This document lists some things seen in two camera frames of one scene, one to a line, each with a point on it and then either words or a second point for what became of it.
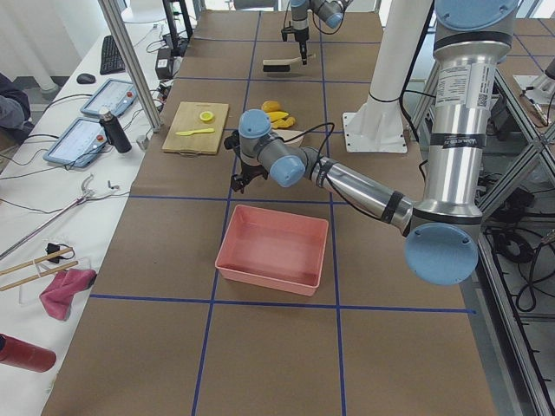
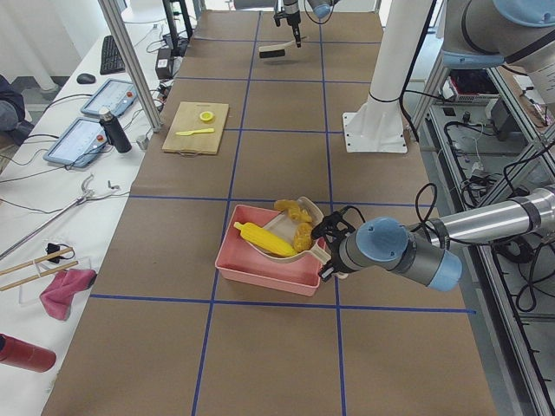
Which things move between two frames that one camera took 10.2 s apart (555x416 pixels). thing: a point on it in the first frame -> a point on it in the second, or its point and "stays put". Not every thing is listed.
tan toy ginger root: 283,123 -> 301,217
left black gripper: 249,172 -> 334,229
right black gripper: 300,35 -> 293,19
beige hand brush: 279,65 -> 276,50
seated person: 15,113 stays put
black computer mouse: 84,78 stays put
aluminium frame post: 140,81 stays put
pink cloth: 58,296 stays put
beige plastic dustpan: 290,137 -> 290,234
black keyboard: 111,57 stays put
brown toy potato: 270,106 -> 303,237
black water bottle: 114,131 stays put
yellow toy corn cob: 273,115 -> 264,240
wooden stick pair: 34,261 stays put
